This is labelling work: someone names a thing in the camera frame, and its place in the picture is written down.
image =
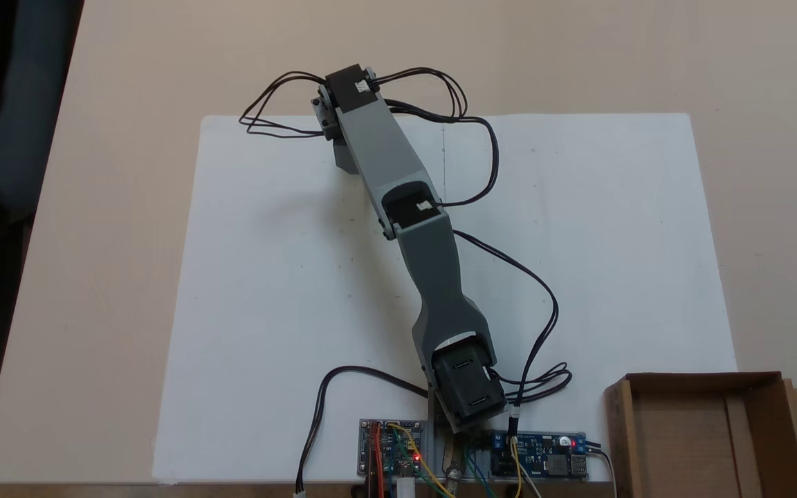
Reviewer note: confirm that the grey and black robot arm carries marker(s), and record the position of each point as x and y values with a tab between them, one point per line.
405	166

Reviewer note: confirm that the white paper sheet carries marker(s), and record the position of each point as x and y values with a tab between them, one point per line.
578	242
288	277

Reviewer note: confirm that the grey circuit board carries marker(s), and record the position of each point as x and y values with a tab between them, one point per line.
391	449

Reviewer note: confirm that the blue circuit board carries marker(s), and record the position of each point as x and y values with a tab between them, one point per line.
544	453

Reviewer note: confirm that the brown cardboard box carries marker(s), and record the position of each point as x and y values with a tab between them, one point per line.
689	443

